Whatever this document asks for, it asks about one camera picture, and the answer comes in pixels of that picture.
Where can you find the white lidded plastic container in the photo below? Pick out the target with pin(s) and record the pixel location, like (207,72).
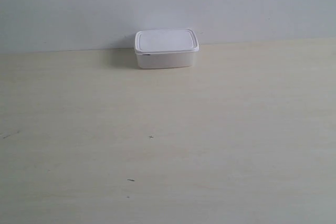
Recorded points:
(165,48)

